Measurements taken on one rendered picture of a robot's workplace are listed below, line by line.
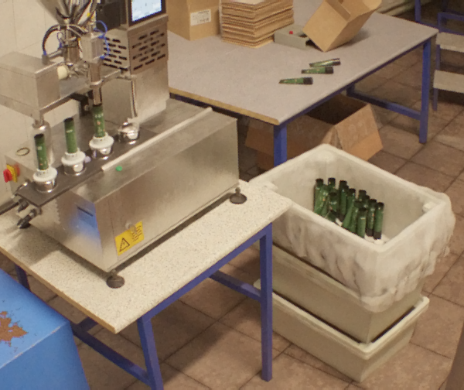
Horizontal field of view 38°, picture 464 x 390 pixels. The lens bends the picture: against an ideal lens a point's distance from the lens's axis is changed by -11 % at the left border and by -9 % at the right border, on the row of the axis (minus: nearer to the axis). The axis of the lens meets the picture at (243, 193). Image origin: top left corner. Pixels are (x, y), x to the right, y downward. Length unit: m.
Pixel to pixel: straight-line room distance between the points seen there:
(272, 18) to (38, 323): 2.13
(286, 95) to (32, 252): 1.36
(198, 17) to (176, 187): 1.76
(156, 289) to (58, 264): 0.34
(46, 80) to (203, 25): 1.90
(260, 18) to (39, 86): 1.82
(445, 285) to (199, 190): 1.44
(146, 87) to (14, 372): 0.99
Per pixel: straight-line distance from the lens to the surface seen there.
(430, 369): 2.84
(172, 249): 2.16
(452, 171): 4.14
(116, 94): 2.23
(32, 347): 2.13
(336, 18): 3.46
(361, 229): 2.64
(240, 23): 3.63
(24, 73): 2.02
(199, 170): 2.18
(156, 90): 2.27
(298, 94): 3.08
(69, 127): 1.97
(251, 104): 3.00
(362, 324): 2.53
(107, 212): 1.95
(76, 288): 2.06
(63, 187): 1.97
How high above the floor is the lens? 2.01
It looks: 32 degrees down
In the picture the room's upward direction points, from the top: 2 degrees counter-clockwise
